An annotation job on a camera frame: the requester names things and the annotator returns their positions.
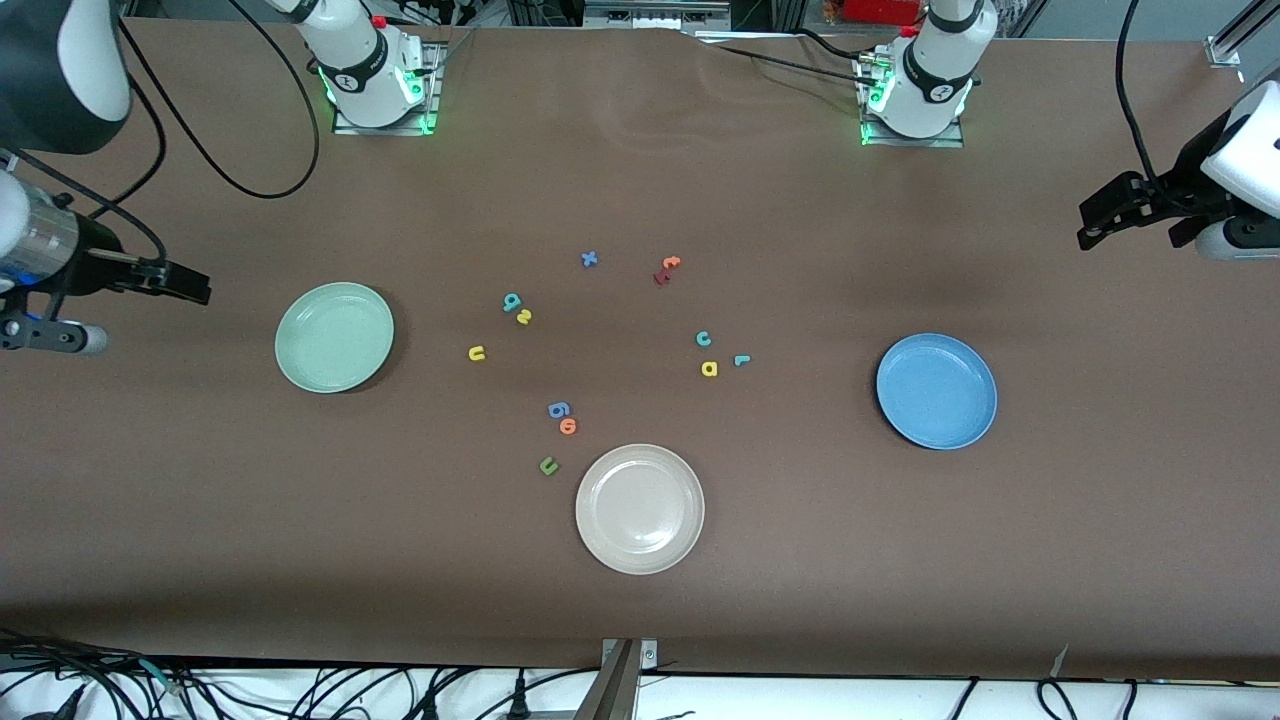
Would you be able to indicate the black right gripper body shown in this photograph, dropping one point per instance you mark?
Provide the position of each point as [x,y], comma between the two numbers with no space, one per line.
[92,256]

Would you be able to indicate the blue plate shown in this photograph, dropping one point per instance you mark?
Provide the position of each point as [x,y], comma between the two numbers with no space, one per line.
[936,392]

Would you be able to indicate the aluminium corner profile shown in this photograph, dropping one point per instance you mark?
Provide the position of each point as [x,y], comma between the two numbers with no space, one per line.
[1235,40]

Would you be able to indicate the brown table cover sheet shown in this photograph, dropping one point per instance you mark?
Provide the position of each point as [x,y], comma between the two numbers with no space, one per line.
[800,550]

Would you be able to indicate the green plate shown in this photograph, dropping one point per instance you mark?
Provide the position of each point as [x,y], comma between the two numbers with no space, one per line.
[335,338]

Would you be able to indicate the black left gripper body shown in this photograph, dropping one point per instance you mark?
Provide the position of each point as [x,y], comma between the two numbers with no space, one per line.
[1186,176]

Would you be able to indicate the beige plate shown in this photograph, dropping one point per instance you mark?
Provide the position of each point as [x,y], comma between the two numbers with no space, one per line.
[640,510]

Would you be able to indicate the aluminium frame profile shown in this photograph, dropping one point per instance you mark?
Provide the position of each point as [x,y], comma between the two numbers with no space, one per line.
[612,690]

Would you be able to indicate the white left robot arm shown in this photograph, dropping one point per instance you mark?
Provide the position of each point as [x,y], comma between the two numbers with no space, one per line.
[935,70]

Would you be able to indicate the grey metal frame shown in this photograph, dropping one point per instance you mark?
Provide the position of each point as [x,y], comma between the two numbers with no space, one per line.
[655,15]

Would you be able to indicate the red box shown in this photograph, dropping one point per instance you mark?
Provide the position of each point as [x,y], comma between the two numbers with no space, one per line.
[880,10]

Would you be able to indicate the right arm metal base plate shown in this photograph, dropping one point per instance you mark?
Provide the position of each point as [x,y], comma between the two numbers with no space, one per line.
[385,130]

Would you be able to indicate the small metal bracket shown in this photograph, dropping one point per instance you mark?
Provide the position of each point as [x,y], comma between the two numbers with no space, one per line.
[648,655]

